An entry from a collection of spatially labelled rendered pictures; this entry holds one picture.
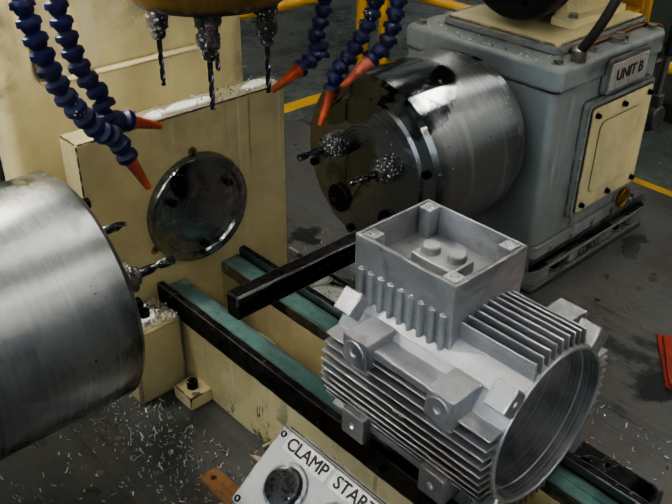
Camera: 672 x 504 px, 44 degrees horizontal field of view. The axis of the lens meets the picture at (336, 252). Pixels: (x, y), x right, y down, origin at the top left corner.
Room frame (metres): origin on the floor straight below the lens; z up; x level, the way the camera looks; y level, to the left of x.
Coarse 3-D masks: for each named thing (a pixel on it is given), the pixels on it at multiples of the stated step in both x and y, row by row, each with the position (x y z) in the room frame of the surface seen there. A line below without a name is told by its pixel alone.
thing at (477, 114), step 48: (432, 48) 1.15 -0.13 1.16; (336, 96) 1.05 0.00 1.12; (384, 96) 0.98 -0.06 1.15; (432, 96) 0.99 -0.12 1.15; (480, 96) 1.03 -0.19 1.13; (336, 144) 1.01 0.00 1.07; (384, 144) 0.98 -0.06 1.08; (432, 144) 0.93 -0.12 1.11; (480, 144) 0.98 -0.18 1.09; (336, 192) 1.04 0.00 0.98; (384, 192) 0.98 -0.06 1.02; (432, 192) 0.92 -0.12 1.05; (480, 192) 0.98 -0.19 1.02
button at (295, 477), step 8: (272, 472) 0.43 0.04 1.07; (280, 472) 0.42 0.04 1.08; (288, 472) 0.42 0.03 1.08; (296, 472) 0.42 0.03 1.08; (272, 480) 0.42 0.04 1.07; (280, 480) 0.42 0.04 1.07; (288, 480) 0.42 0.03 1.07; (296, 480) 0.42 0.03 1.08; (272, 488) 0.42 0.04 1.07; (280, 488) 0.41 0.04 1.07; (288, 488) 0.41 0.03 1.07; (296, 488) 0.41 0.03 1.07; (272, 496) 0.41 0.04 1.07; (280, 496) 0.41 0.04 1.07; (288, 496) 0.41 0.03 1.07; (296, 496) 0.41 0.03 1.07
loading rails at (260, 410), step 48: (192, 288) 0.89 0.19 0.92; (192, 336) 0.83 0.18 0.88; (240, 336) 0.79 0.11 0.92; (288, 336) 0.85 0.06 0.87; (192, 384) 0.80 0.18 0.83; (240, 384) 0.76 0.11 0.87; (288, 384) 0.69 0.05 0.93; (336, 432) 0.63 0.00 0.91; (384, 480) 0.58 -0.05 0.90; (576, 480) 0.57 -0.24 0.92
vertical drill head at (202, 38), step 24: (144, 0) 0.82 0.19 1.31; (168, 0) 0.80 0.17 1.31; (192, 0) 0.80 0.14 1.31; (216, 0) 0.80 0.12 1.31; (240, 0) 0.81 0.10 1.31; (264, 0) 0.83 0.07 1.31; (216, 24) 0.82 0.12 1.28; (264, 24) 0.87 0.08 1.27; (216, 48) 0.82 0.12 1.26; (264, 48) 0.88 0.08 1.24
